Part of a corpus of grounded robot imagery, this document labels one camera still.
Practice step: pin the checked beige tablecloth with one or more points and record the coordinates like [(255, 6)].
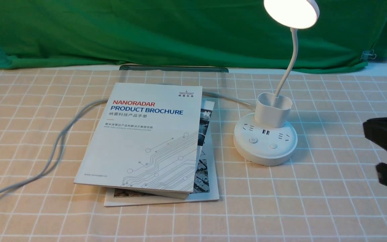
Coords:
[(328, 192)]

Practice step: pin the white photo booklet underneath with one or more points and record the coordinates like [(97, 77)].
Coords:
[(205, 185)]

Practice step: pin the white Nanoradar product brochure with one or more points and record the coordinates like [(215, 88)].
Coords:
[(146, 140)]

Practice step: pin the white desk lamp power strip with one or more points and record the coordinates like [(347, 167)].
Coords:
[(266, 137)]

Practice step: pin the green backdrop cloth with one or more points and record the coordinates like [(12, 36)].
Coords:
[(219, 33)]

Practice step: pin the silver binder clip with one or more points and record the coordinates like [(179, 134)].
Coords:
[(368, 56)]

